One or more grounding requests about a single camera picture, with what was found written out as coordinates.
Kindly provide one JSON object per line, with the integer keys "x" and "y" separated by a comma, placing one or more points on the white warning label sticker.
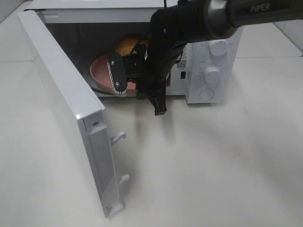
{"x": 182, "y": 64}

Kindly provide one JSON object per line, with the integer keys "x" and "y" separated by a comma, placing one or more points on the burger with lettuce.
{"x": 125, "y": 45}

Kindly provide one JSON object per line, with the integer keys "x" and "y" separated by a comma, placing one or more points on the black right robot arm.
{"x": 192, "y": 21}

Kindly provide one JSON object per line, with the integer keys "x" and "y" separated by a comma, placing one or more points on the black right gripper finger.
{"x": 158, "y": 100}

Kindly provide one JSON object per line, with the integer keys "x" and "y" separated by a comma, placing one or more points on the pink round plate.
{"x": 100, "y": 74}

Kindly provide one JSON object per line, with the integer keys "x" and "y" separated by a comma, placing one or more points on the white microwave door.
{"x": 78, "y": 111}

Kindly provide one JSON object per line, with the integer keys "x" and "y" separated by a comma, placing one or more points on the round white door-release button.
{"x": 206, "y": 94}

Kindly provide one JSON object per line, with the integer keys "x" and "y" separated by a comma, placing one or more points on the white microwave oven body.
{"x": 88, "y": 29}

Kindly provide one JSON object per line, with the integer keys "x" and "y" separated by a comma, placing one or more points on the white microwave knob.
{"x": 212, "y": 75}
{"x": 218, "y": 47}

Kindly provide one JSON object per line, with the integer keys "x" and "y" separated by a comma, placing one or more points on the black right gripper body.
{"x": 158, "y": 61}

